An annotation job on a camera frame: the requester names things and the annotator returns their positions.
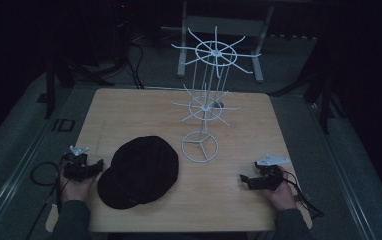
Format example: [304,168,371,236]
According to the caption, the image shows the white metal stand frame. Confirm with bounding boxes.
[176,0,276,84]

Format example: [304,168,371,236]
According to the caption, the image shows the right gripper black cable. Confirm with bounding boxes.
[280,167,325,220]

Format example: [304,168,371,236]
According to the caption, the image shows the person's right hand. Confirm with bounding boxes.
[260,165,298,212]

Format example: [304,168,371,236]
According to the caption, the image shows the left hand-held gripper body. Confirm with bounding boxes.
[61,145,98,183]

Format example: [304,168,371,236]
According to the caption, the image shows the black tripod stand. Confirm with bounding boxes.
[43,33,137,120]
[268,36,347,135]

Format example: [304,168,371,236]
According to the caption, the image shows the black floor cables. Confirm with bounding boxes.
[120,19,147,90]

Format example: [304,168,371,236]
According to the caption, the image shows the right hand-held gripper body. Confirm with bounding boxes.
[247,153,291,192]

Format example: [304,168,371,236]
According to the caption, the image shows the person's left hand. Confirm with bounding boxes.
[57,166,97,204]

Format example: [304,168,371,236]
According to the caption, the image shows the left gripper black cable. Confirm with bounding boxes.
[29,157,68,214]

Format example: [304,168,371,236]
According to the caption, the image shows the white wire hat rack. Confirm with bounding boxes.
[170,26,262,164]

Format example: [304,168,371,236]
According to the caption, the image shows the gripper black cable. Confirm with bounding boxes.
[29,157,68,214]
[280,167,325,220]

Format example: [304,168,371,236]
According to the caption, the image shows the black cap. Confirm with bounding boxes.
[96,135,180,211]

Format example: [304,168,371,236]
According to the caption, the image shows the black floor socket plate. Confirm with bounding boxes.
[51,118,76,133]

